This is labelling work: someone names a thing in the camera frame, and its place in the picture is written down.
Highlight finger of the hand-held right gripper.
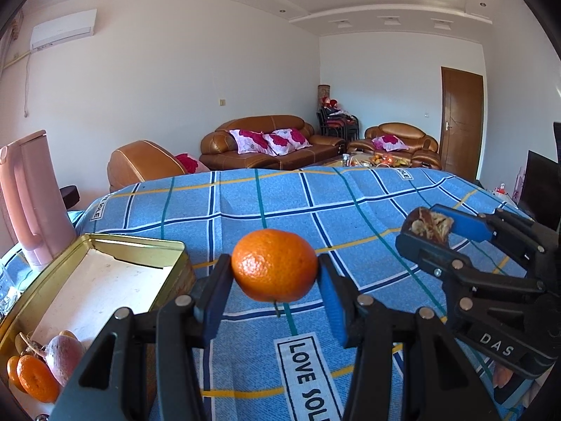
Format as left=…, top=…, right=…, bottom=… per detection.
left=396, top=230, right=548, bottom=317
left=432, top=204, right=561, bottom=282

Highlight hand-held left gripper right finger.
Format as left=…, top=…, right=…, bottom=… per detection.
left=317, top=253, right=490, bottom=421

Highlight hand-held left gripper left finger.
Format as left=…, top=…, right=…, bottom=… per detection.
left=50, top=253, right=234, bottom=421

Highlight brown water chestnut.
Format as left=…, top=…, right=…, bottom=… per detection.
left=403, top=207, right=454, bottom=246

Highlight gold metal tin box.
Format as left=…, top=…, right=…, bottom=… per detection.
left=0, top=233, right=198, bottom=421

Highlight purple red radish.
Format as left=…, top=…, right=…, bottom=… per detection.
left=26, top=335, right=87, bottom=387

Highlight person's right hand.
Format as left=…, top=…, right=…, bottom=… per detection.
left=492, top=366, right=515, bottom=389

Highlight television cabinet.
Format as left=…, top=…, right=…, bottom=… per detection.
left=477, top=179, right=527, bottom=212

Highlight black television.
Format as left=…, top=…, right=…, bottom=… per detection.
left=523, top=150, right=561, bottom=231

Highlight blue plaid tablecloth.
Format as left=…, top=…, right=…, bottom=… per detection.
left=0, top=167, right=534, bottom=421

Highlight brown leather armchair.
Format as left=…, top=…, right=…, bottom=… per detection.
left=107, top=140, right=212, bottom=193
left=348, top=123, right=441, bottom=169

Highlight brown wooden door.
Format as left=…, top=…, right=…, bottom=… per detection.
left=439, top=67, right=485, bottom=181

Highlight wooden coffee table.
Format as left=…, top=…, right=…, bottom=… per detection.
left=335, top=153, right=411, bottom=170

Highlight red floral pillow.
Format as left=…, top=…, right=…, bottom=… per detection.
left=265, top=128, right=312, bottom=156
left=175, top=153, right=212, bottom=175
left=229, top=129, right=272, bottom=155
left=372, top=135, right=406, bottom=151

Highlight stacked dark chairs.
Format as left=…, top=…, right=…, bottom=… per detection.
left=318, top=109, right=360, bottom=141

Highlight brown leather three-seat sofa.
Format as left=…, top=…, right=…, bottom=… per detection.
left=200, top=115, right=347, bottom=172

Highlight pile of clothes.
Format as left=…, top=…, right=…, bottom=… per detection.
left=328, top=109, right=358, bottom=125

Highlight dark brown side table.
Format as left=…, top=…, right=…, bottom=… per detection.
left=59, top=185, right=81, bottom=209

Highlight drinking glass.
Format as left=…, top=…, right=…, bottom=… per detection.
left=0, top=263, right=18, bottom=317

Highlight pink electric kettle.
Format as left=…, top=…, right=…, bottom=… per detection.
left=0, top=130, right=76, bottom=268

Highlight air conditioner pipe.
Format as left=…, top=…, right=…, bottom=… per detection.
left=23, top=50, right=33, bottom=118

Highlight white air conditioner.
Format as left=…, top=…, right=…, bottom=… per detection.
left=30, top=9, right=97, bottom=50

